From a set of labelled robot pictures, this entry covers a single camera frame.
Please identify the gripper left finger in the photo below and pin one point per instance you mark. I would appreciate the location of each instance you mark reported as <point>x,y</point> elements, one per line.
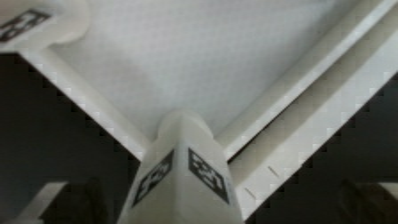
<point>68,203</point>

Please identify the white desk top tray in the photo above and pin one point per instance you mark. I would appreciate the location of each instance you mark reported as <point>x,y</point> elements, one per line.
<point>221,56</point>

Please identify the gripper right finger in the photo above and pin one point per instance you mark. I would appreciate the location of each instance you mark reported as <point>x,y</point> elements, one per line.
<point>366,203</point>

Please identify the white L-shaped corner guide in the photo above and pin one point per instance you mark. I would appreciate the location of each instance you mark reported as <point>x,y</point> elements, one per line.
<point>315,116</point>

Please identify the white leg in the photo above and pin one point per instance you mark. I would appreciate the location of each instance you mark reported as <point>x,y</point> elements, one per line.
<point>41,22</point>
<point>182,191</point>

